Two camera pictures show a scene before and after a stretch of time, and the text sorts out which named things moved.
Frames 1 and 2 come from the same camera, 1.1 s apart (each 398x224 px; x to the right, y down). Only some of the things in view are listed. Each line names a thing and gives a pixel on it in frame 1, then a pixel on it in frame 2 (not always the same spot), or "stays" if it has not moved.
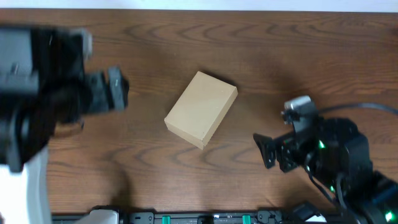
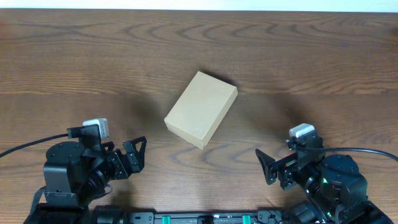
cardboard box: (197, 112) stays
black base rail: (194, 218) stays
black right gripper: (286, 152) -> (282, 171)
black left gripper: (101, 93) -> (121, 161)
